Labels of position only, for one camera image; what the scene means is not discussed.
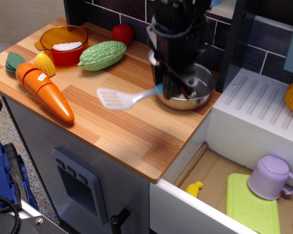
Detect purple plastic cup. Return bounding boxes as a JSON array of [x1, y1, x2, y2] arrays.
[[247, 156, 293, 200]]

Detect lime green cutting board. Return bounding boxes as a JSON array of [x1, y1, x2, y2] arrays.
[[226, 173, 281, 234]]

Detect grey metal base plate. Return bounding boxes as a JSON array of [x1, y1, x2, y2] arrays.
[[0, 201, 66, 234]]

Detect stainless steel pan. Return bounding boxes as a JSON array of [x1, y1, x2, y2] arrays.
[[148, 50, 216, 110]]

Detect black coiled cable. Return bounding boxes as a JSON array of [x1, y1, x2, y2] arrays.
[[0, 195, 21, 234]]

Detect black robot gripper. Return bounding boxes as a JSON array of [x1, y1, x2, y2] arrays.
[[146, 25, 198, 99]]

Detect grey spatula blue handle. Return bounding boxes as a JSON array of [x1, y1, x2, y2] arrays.
[[97, 83, 163, 110]]

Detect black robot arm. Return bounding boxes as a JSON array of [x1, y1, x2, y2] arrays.
[[146, 0, 211, 99]]

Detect orange toy carrot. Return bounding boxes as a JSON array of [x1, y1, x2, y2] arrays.
[[16, 63, 75, 124]]

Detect blue black clamp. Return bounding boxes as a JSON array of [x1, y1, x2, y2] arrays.
[[0, 143, 39, 210]]

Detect white dish drainer block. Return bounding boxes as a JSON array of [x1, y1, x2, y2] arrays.
[[206, 69, 293, 173]]

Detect orange transparent pot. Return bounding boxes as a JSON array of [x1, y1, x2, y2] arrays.
[[34, 25, 92, 68]]

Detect light blue bowl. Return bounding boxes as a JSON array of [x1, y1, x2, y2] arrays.
[[210, 0, 221, 8]]

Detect red white toy slice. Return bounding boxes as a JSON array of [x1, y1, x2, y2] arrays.
[[51, 41, 83, 66]]

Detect black oven door handle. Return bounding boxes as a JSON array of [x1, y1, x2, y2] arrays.
[[110, 208, 130, 234]]

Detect red toy strawberry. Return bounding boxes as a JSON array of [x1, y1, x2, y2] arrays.
[[112, 24, 133, 46]]

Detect green toy leaves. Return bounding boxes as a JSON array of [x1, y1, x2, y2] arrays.
[[5, 52, 25, 73]]

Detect yellow toy corn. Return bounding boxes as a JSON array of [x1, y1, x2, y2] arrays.
[[34, 53, 57, 78]]

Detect green toy bitter gourd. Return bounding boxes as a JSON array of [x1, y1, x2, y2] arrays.
[[78, 40, 127, 71]]

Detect grey toy oven door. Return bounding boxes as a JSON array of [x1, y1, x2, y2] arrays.
[[52, 148, 107, 225]]

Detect yellow toy piece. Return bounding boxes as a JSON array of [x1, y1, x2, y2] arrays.
[[185, 181, 203, 198]]

